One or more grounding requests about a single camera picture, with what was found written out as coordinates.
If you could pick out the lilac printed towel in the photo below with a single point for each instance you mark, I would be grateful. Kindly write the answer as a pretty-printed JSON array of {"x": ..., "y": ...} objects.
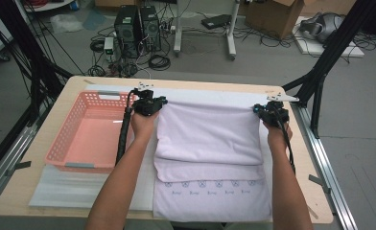
[{"x": 208, "y": 143}]

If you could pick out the white metal stand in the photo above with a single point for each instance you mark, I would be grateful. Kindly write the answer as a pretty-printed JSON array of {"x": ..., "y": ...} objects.
[{"x": 177, "y": 38}]

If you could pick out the wide black computer tower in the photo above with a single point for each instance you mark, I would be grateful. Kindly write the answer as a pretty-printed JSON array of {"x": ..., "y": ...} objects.
[{"x": 127, "y": 32}]

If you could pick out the silver aluminium rail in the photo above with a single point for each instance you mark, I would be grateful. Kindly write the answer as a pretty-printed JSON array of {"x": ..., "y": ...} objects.
[
  {"x": 13, "y": 150},
  {"x": 339, "y": 207}
]

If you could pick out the narrow black computer tower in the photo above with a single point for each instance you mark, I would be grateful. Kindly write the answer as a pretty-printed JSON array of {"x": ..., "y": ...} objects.
[{"x": 151, "y": 28}]

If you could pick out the white floor board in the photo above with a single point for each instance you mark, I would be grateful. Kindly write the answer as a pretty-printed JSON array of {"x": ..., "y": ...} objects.
[{"x": 314, "y": 48}]

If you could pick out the round white table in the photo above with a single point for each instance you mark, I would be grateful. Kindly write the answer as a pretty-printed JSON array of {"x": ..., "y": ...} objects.
[{"x": 48, "y": 5}]

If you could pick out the person's right hand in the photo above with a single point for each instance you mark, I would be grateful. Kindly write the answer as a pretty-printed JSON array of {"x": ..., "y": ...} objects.
[{"x": 277, "y": 137}]

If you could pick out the small white power box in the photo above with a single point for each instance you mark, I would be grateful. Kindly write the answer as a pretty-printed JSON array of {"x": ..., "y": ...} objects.
[{"x": 108, "y": 48}]

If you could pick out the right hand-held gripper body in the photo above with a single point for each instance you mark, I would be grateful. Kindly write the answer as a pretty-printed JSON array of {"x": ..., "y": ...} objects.
[{"x": 275, "y": 113}]

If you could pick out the clear plastic bag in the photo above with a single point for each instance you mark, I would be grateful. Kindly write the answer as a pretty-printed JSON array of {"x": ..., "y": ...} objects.
[{"x": 66, "y": 23}]

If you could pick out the pink plastic basket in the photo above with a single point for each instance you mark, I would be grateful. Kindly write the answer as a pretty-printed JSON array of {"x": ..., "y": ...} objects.
[{"x": 93, "y": 137}]

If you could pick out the black metal frame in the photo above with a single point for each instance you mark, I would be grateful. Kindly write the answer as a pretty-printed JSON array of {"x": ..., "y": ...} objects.
[
  {"x": 19, "y": 28},
  {"x": 336, "y": 41}
]

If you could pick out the flat black device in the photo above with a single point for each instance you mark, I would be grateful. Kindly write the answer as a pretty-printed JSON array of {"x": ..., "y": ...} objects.
[{"x": 216, "y": 21}]

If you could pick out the person's left hand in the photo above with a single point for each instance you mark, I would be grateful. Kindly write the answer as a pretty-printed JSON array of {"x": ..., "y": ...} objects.
[{"x": 143, "y": 126}]

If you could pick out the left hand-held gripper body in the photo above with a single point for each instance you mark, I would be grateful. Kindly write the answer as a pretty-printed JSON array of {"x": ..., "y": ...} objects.
[{"x": 146, "y": 103}]

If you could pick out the brown cardboard box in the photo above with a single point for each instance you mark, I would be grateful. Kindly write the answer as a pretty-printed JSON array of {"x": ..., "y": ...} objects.
[{"x": 272, "y": 16}]

